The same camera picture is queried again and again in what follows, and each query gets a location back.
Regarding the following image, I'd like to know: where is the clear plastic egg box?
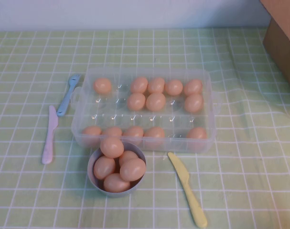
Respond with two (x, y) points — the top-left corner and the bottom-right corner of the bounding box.
(70, 66), (222, 153)

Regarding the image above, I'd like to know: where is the brown cardboard box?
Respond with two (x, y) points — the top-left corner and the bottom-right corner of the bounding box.
(259, 0), (290, 96)

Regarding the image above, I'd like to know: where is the yellow plastic knife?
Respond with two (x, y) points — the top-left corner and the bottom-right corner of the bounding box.
(167, 152), (208, 229)

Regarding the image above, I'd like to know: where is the blue plastic fork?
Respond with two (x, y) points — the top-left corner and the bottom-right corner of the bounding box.
(56, 73), (83, 117)

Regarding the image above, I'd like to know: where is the grey round bowl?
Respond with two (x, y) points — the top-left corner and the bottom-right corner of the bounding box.
(87, 142), (147, 198)

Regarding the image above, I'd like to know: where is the pink plastic knife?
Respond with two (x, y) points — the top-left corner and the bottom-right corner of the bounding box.
(41, 104), (59, 165)

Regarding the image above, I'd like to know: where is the green checked tablecloth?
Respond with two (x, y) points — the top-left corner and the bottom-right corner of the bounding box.
(0, 27), (290, 229)

